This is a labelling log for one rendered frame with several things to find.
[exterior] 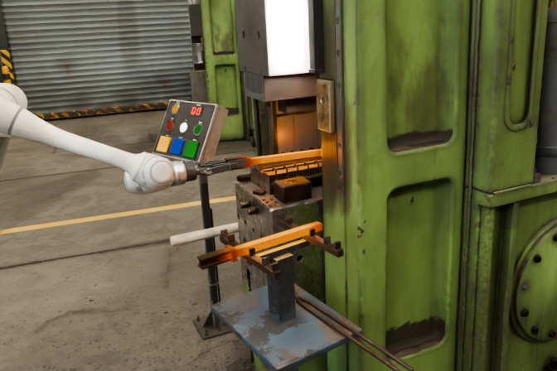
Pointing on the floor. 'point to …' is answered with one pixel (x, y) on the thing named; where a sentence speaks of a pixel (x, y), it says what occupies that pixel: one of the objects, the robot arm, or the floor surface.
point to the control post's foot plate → (205, 328)
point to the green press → (219, 44)
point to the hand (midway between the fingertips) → (236, 162)
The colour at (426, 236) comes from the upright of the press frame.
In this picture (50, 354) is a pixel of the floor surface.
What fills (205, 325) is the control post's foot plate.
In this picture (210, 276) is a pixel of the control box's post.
